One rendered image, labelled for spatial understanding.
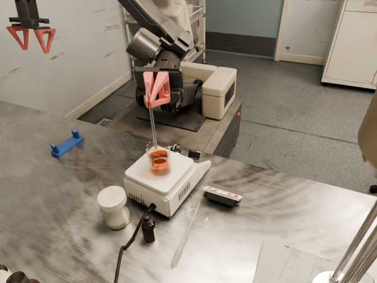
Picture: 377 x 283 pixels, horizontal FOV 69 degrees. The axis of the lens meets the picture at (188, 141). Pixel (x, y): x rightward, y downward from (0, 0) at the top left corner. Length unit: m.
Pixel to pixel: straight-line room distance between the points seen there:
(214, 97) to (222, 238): 1.05
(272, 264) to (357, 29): 2.45
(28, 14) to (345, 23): 2.39
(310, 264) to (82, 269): 0.44
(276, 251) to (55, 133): 0.75
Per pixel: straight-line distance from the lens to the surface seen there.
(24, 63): 2.19
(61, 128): 1.02
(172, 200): 0.61
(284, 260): 0.60
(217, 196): 0.66
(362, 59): 2.92
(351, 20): 2.81
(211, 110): 1.60
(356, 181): 2.00
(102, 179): 0.77
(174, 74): 0.58
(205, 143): 1.46
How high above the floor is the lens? 1.27
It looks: 38 degrees down
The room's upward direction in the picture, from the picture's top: 2 degrees counter-clockwise
